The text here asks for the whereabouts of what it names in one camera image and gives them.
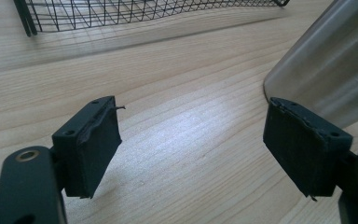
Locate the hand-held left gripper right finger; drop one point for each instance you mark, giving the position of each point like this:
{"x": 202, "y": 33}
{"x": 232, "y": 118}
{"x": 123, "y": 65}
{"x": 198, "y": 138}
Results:
{"x": 301, "y": 149}

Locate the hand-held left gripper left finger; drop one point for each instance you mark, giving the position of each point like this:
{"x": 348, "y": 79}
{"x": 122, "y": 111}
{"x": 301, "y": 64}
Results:
{"x": 87, "y": 149}

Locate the stainless steel cup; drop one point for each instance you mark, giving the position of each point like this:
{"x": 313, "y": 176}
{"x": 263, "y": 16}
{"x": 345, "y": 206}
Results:
{"x": 329, "y": 62}

